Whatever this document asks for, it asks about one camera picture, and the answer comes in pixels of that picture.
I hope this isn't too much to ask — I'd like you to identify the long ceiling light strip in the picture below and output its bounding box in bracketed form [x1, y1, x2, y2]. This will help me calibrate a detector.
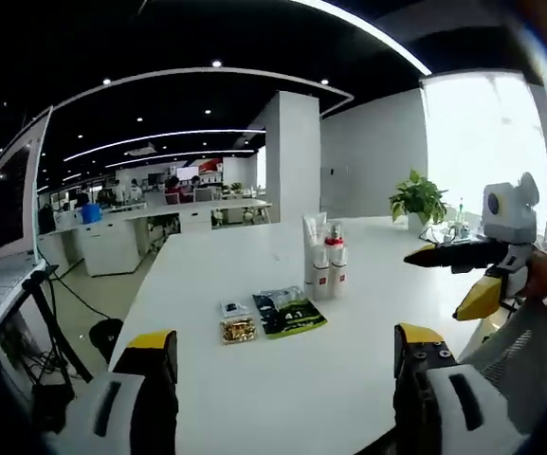
[61, 127, 268, 163]

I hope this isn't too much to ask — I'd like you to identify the gold foil snack packet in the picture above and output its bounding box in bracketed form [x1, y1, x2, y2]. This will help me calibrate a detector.
[218, 317, 260, 346]

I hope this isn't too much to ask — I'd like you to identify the white-framed monitor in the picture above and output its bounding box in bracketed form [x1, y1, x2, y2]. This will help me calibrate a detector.
[0, 105, 55, 263]

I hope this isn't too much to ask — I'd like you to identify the green snack packet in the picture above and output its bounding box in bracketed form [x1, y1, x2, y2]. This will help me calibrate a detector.
[251, 284, 329, 341]

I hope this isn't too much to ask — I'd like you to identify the person's right hand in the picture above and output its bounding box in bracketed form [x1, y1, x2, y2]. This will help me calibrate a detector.
[522, 246, 547, 300]

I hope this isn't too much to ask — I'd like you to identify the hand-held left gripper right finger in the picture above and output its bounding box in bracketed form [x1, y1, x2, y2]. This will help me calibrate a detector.
[392, 322, 531, 455]

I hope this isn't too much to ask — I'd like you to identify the white skincare tube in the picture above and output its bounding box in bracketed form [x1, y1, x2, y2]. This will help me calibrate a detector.
[301, 212, 330, 285]

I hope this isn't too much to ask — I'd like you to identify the black monitor stand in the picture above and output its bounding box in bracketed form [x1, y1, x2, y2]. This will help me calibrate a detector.
[20, 270, 95, 424]

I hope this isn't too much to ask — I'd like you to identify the small clear plastic bag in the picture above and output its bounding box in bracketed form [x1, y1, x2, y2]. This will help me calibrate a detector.
[219, 298, 249, 319]

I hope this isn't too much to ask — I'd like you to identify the black round object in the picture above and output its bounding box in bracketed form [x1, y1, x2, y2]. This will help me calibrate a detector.
[87, 317, 126, 365]

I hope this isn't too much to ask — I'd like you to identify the small white bottle red label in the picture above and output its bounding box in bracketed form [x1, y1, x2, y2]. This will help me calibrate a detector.
[310, 246, 333, 302]
[329, 258, 350, 298]

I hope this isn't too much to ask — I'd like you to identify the row of white office desks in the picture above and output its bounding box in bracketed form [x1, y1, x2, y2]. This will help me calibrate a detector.
[35, 197, 274, 279]

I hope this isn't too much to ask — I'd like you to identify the white pump bottle red collar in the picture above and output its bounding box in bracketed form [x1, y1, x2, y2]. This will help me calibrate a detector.
[323, 221, 350, 266]

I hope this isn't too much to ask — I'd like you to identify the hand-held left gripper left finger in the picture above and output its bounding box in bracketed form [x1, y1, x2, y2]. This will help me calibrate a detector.
[46, 329, 180, 455]

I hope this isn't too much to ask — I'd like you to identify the green potted plant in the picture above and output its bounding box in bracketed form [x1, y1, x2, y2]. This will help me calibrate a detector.
[388, 169, 450, 234]

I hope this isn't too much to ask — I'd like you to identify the bright window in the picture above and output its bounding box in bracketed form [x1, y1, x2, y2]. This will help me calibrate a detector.
[421, 69, 547, 228]

